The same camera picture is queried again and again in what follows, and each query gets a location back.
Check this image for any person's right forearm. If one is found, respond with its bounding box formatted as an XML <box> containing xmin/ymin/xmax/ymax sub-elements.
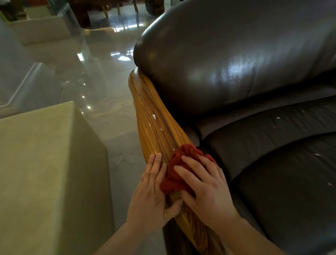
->
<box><xmin>216</xmin><ymin>215</ymin><xmax>286</xmax><ymax>255</ymax></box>

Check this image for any grey-green stone block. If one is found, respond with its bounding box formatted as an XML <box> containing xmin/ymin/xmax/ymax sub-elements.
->
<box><xmin>0</xmin><ymin>101</ymin><xmax>116</xmax><ymax>255</ymax></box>

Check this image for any person's left forearm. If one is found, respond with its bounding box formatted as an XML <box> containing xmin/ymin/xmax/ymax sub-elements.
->
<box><xmin>94</xmin><ymin>222</ymin><xmax>158</xmax><ymax>255</ymax></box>

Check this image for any red cleaning cloth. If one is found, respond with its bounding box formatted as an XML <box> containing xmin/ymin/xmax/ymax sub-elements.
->
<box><xmin>160</xmin><ymin>143</ymin><xmax>217</xmax><ymax>196</ymax></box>

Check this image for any wooden chair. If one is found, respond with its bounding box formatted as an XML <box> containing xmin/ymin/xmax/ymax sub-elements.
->
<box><xmin>101</xmin><ymin>0</ymin><xmax>139</xmax><ymax>19</ymax></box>

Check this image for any person's left hand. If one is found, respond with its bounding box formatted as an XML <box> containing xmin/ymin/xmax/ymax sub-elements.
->
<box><xmin>126</xmin><ymin>153</ymin><xmax>183</xmax><ymax>234</ymax></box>

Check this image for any person's right hand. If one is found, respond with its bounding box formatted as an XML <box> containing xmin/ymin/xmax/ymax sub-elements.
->
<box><xmin>173</xmin><ymin>155</ymin><xmax>240</xmax><ymax>233</ymax></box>

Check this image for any dark leather sofa back cushion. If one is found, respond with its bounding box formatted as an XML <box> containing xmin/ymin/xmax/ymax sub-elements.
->
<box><xmin>133</xmin><ymin>0</ymin><xmax>336</xmax><ymax>116</ymax></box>

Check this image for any glass railing panel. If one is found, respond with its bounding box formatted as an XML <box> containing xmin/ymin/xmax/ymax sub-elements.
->
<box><xmin>0</xmin><ymin>0</ymin><xmax>91</xmax><ymax>117</ymax></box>

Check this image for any dark wooden furniture piece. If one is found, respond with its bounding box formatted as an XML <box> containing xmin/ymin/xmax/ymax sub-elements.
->
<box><xmin>144</xmin><ymin>0</ymin><xmax>166</xmax><ymax>17</ymax></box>

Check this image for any dark leather sofa seat cushion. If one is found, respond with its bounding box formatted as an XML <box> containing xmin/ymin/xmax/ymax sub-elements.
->
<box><xmin>184</xmin><ymin>79</ymin><xmax>336</xmax><ymax>255</ymax></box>

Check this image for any striped wooden sofa armrest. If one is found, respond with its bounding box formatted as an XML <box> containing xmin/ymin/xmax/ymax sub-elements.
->
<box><xmin>128</xmin><ymin>67</ymin><xmax>226</xmax><ymax>255</ymax></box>

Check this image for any dark wooden cabinet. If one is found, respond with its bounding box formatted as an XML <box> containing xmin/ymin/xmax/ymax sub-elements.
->
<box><xmin>68</xmin><ymin>0</ymin><xmax>92</xmax><ymax>28</ymax></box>

